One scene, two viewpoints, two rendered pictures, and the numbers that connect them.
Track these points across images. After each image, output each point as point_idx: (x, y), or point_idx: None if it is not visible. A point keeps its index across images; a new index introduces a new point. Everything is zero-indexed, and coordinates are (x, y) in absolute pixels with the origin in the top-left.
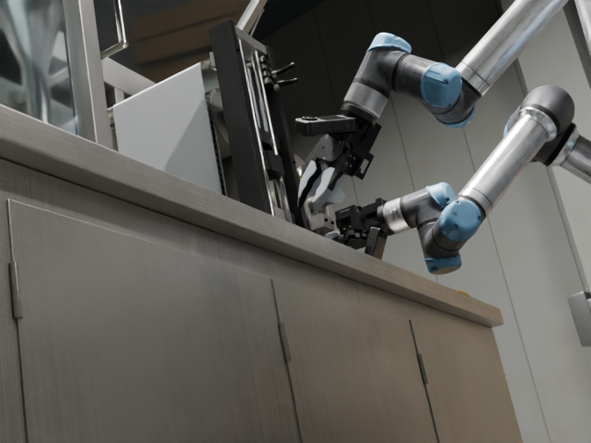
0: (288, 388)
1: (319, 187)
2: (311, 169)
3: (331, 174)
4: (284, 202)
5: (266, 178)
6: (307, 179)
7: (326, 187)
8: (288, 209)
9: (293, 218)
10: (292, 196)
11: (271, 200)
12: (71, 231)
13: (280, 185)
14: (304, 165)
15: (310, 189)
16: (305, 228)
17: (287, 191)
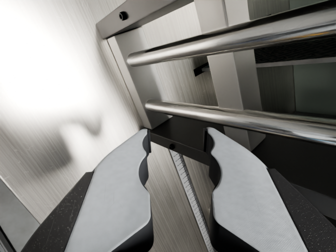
0: None
1: (134, 161)
2: (245, 210)
3: (84, 219)
4: (258, 117)
5: (309, 17)
6: (225, 168)
7: (95, 169)
8: (238, 123)
9: (238, 142)
10: (297, 170)
11: (226, 37)
12: None
13: (318, 124)
14: (316, 214)
15: (208, 173)
16: (206, 154)
17: (328, 170)
